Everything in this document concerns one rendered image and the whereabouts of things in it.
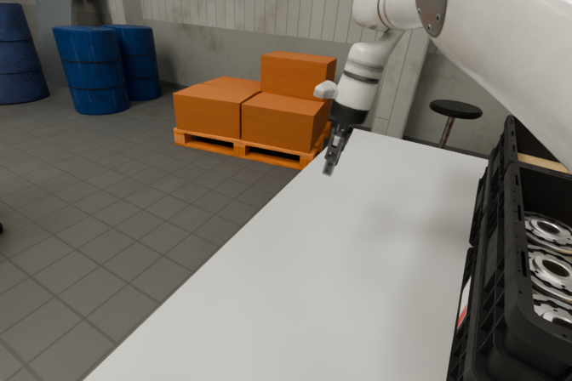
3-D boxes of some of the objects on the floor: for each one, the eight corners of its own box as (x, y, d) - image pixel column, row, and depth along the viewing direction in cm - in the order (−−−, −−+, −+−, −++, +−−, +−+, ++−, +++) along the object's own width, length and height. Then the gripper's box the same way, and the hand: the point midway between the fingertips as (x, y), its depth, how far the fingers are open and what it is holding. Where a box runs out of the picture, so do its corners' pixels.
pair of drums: (179, 97, 394) (171, 28, 353) (94, 119, 303) (71, 30, 262) (143, 88, 421) (132, 23, 380) (56, 105, 330) (30, 23, 289)
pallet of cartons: (343, 139, 304) (357, 59, 267) (297, 185, 216) (309, 78, 178) (234, 110, 358) (233, 42, 320) (162, 139, 270) (149, 49, 232)
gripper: (367, 114, 50) (339, 190, 58) (374, 99, 63) (351, 162, 71) (326, 101, 52) (304, 177, 59) (341, 88, 64) (322, 152, 72)
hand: (331, 163), depth 64 cm, fingers open, 5 cm apart
